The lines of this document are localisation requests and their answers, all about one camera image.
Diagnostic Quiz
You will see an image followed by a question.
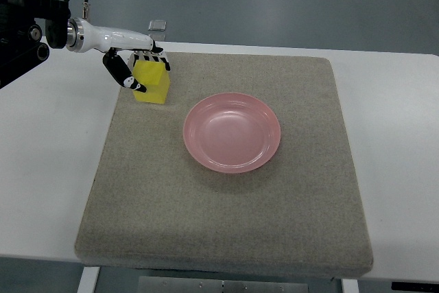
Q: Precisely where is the metal base plate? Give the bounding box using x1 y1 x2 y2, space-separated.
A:
137 276 309 293

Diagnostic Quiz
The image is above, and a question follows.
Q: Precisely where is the white right table leg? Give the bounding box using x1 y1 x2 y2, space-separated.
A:
341 279 359 293

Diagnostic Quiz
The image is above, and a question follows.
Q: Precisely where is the white table leg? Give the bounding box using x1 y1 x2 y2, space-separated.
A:
341 279 359 293
77 267 100 293

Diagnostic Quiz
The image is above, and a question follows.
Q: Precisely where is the lower floor socket plate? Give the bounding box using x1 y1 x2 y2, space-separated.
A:
148 33 166 41

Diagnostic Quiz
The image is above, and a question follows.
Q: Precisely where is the white left table leg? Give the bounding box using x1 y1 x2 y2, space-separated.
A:
77 267 100 293

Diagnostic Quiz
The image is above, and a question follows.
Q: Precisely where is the floor socket plate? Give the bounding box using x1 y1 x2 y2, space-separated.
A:
148 19 167 32
148 33 166 41

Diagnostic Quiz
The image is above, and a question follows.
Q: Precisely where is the upper floor socket plate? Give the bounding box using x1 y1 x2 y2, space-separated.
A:
148 19 167 32

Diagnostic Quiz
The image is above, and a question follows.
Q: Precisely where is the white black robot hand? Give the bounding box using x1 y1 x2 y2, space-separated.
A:
66 18 170 93

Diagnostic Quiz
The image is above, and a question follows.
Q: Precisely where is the yellow block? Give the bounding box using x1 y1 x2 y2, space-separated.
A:
133 60 170 104

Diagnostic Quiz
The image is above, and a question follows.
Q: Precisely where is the black label strip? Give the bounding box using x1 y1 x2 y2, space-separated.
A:
391 281 439 293

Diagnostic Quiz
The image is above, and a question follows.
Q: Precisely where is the pink plate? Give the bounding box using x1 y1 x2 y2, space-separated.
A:
182 93 281 174

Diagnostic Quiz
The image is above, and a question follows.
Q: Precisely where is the beige fabric mat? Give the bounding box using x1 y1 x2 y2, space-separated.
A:
75 53 373 278

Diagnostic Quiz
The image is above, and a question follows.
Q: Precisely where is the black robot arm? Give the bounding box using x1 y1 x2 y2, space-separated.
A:
1 0 89 88

